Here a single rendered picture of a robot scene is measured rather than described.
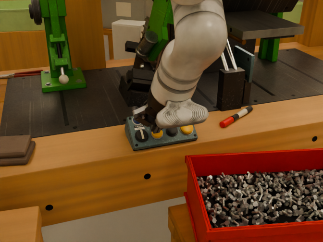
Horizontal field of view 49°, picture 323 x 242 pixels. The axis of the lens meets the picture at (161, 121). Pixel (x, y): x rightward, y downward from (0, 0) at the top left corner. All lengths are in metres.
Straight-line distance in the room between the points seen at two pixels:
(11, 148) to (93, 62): 0.60
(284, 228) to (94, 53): 0.92
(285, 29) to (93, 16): 0.66
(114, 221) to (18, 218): 1.22
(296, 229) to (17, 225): 0.48
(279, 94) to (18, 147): 0.72
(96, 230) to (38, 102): 0.99
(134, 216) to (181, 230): 1.21
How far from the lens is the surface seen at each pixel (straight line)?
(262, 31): 0.85
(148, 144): 0.78
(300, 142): 0.98
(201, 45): 0.46
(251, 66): 0.97
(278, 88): 1.15
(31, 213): 0.74
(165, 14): 0.93
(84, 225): 1.93
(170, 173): 0.83
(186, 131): 0.80
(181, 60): 0.50
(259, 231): 0.60
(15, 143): 0.81
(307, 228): 0.63
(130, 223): 1.91
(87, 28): 1.28
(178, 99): 0.59
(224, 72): 0.92
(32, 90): 1.14
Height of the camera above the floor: 1.33
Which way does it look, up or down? 28 degrees down
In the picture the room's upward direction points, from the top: straight up
